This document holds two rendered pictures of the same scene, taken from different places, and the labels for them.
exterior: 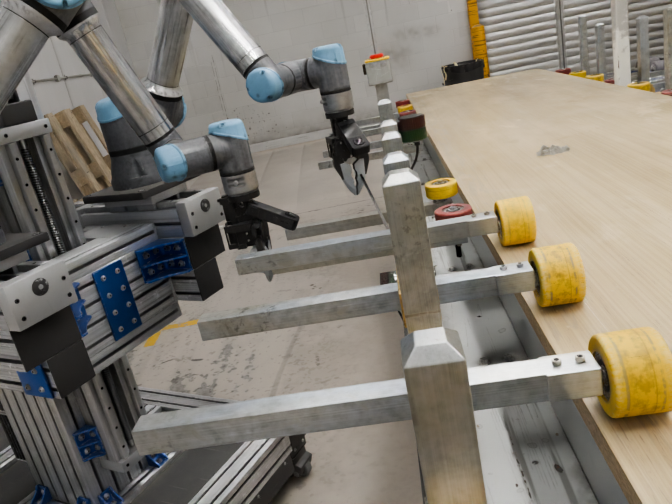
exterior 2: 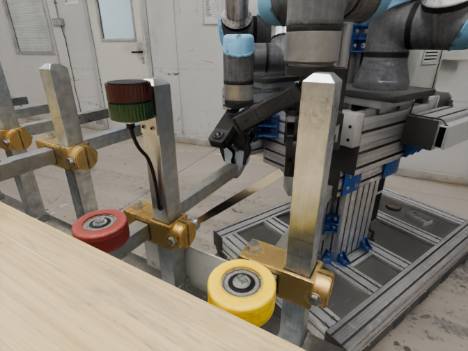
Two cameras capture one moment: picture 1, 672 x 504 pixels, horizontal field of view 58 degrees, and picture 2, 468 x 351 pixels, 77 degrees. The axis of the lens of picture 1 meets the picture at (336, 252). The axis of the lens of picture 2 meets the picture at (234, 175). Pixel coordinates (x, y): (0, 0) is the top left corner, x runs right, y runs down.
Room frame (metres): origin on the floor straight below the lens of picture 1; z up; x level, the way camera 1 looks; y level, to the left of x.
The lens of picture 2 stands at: (1.59, -0.54, 1.16)
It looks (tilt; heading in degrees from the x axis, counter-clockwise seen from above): 24 degrees down; 113
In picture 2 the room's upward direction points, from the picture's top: straight up
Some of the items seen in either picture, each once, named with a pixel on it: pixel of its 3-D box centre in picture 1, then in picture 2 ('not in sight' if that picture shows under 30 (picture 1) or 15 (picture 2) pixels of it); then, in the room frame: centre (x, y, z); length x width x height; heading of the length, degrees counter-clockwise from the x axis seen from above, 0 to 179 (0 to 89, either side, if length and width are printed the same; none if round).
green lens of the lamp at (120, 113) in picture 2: (412, 133); (131, 108); (1.30, -0.21, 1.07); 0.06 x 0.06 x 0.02
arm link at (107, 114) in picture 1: (124, 119); (393, 24); (1.64, 0.47, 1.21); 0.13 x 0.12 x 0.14; 154
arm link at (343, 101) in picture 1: (336, 102); (311, 49); (1.52, -0.08, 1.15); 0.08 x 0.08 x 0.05
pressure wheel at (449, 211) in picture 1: (456, 231); (106, 248); (1.25, -0.26, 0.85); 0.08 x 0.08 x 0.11
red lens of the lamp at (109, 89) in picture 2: (410, 122); (129, 90); (1.30, -0.21, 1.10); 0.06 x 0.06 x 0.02
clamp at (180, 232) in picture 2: not in sight; (159, 225); (1.28, -0.16, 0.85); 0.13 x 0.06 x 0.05; 173
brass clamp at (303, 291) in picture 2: not in sight; (285, 274); (1.53, -0.19, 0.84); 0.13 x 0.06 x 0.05; 173
